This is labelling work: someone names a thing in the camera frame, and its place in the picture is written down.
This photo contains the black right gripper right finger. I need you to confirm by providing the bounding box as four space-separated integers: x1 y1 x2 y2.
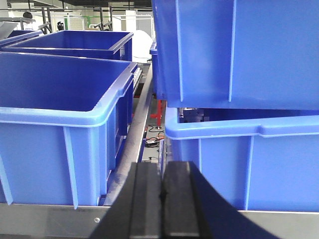
162 161 276 239

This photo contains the red steel floor frame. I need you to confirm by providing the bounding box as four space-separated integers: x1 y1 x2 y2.
150 100 166 129

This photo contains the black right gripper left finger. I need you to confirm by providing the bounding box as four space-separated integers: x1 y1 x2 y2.
89 162 161 239

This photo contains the blue bin right of target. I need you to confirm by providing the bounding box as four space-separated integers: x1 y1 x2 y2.
165 108 319 212

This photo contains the blue bin stacked on top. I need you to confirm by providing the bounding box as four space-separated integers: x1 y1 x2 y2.
152 0 319 110

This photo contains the blue bin far back left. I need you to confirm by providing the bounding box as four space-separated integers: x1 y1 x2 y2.
3 30 134 61

